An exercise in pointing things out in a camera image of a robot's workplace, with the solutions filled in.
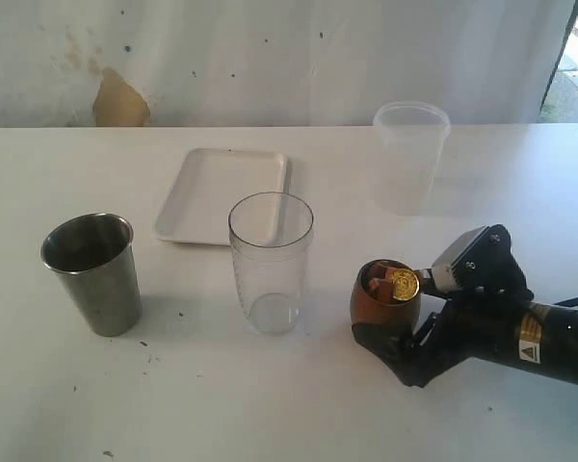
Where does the brown object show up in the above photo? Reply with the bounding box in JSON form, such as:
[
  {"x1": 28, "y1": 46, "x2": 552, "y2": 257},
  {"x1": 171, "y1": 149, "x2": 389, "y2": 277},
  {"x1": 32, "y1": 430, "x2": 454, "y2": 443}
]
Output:
[{"x1": 366, "y1": 261, "x2": 397, "y2": 304}]

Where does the clear plastic shaker cup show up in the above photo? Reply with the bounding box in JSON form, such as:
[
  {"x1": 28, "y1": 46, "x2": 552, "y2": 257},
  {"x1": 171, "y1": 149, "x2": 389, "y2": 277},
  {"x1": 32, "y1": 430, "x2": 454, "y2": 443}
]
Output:
[{"x1": 227, "y1": 192, "x2": 314, "y2": 335}]

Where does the stainless steel cup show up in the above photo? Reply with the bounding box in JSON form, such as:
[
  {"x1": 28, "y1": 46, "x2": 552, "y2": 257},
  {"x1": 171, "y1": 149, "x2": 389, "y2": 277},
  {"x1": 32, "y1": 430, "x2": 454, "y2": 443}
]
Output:
[{"x1": 40, "y1": 213, "x2": 143, "y2": 337}]

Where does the translucent plastic tub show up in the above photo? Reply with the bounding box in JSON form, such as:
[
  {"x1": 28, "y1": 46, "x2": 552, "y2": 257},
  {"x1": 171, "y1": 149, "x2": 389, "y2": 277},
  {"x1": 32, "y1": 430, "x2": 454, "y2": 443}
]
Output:
[{"x1": 373, "y1": 101, "x2": 451, "y2": 216}]

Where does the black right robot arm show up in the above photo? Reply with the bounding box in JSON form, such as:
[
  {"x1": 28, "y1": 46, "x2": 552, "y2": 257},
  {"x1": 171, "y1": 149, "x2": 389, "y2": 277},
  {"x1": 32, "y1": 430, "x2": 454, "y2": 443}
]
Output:
[{"x1": 350, "y1": 224, "x2": 578, "y2": 388}]

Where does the white rectangular tray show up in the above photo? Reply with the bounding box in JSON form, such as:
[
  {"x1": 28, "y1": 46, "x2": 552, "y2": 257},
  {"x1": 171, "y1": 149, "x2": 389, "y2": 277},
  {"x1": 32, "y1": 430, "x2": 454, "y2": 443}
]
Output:
[{"x1": 154, "y1": 148, "x2": 290, "y2": 245}]

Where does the brown wooden cup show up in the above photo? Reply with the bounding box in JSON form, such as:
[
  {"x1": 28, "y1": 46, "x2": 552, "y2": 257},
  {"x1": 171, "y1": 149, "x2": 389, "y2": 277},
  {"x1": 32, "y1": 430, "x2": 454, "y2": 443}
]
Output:
[{"x1": 350, "y1": 259, "x2": 421, "y2": 333}]

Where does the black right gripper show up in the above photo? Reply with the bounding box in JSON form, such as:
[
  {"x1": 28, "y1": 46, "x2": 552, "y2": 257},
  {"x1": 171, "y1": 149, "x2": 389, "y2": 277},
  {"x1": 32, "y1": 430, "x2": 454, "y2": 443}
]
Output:
[{"x1": 352, "y1": 224, "x2": 534, "y2": 388}]

